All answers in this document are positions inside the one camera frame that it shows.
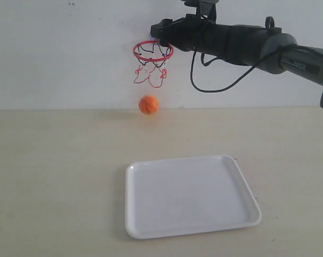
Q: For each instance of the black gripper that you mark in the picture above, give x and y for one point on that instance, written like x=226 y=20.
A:
x=183 y=33

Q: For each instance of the hoop net, black white red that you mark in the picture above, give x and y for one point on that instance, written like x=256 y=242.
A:
x=152 y=59

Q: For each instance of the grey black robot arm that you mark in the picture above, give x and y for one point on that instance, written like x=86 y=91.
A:
x=258 y=47

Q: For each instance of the white rectangular plastic tray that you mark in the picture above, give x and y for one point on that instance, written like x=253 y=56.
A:
x=187 y=196

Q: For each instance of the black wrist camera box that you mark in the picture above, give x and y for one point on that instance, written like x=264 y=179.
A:
x=205 y=9

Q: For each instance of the small orange toy basketball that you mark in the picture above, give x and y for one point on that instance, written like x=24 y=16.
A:
x=149 y=105

